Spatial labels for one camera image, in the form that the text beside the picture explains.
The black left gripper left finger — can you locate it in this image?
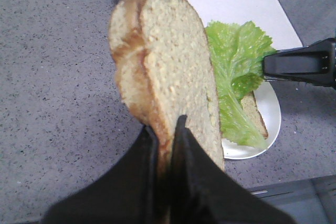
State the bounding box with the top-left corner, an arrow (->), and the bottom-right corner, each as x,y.
41,126 -> 158,223

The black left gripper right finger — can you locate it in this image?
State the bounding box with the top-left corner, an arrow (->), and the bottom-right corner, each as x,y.
171,115 -> 295,223

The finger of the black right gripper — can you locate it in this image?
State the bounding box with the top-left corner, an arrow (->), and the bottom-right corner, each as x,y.
262,38 -> 335,87

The green lettuce leaf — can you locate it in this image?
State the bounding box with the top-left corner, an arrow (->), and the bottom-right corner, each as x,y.
205,21 -> 276,150

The bread slice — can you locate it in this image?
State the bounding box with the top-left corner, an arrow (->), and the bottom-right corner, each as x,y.
109,0 -> 224,173
240,92 -> 268,138

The white round plate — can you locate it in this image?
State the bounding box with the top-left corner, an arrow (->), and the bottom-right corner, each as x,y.
222,82 -> 281,160

